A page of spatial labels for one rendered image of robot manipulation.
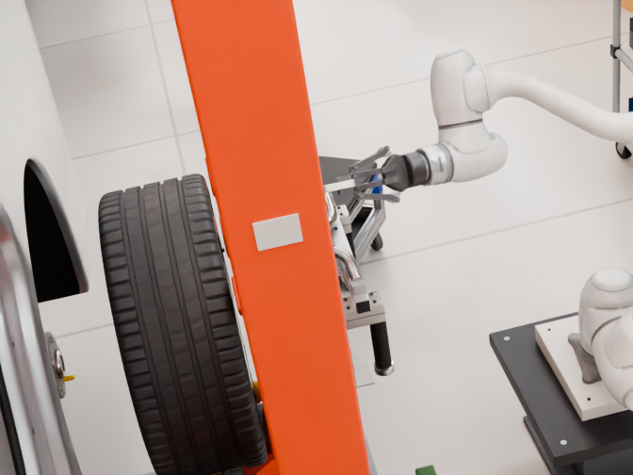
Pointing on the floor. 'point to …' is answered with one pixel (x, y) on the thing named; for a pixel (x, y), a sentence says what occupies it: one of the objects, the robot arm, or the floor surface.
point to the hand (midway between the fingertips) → (337, 186)
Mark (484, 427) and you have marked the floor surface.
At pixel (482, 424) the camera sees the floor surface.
